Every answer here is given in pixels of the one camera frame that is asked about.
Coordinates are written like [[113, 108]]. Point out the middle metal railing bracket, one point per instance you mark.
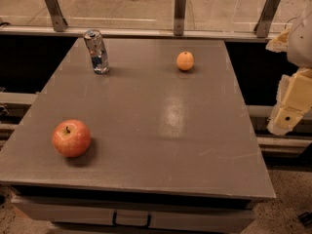
[[179, 17]]

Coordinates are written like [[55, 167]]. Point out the right metal railing bracket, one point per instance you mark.
[[262, 28]]

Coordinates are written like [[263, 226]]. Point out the silver blue drink can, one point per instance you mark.
[[97, 51]]

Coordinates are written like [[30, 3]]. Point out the drawer with black handle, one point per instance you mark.
[[79, 215]]

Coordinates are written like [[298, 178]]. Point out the metal railing bracket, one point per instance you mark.
[[262, 28], [179, 17], [58, 21]]

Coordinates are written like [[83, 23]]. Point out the left metal railing bracket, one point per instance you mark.
[[58, 21]]

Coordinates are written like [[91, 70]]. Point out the orange fruit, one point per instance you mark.
[[185, 61]]

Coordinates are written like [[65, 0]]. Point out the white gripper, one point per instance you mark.
[[301, 48]]

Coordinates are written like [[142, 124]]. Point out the red apple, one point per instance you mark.
[[71, 138]]

